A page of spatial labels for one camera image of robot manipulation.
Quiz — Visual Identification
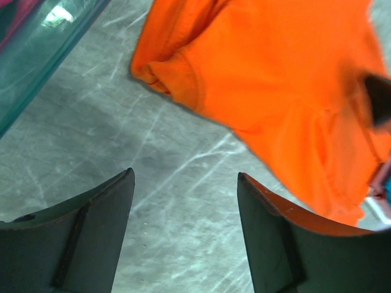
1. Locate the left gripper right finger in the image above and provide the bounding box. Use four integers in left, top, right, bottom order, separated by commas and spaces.
237, 173, 390, 293

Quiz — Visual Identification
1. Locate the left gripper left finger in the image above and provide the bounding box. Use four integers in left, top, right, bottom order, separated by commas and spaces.
1, 168, 134, 292

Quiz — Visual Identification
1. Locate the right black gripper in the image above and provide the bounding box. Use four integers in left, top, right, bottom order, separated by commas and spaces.
364, 74, 390, 127

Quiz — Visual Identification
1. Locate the orange t shirt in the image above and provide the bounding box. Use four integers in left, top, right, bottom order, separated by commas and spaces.
130, 1, 390, 225

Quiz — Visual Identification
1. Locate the white folded t shirt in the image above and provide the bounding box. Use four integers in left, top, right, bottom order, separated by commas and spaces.
365, 197, 390, 230

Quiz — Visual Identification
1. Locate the blue folded t shirt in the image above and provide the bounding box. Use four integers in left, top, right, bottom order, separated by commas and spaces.
384, 178, 391, 205

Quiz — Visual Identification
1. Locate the pink folded t shirt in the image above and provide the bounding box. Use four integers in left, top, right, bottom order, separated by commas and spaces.
370, 161, 390, 197

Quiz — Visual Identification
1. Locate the teal plastic bin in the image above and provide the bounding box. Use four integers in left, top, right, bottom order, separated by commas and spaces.
1, 0, 108, 135

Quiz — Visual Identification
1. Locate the magenta crumpled t shirt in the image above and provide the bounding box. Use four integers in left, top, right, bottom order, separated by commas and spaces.
1, 0, 46, 55

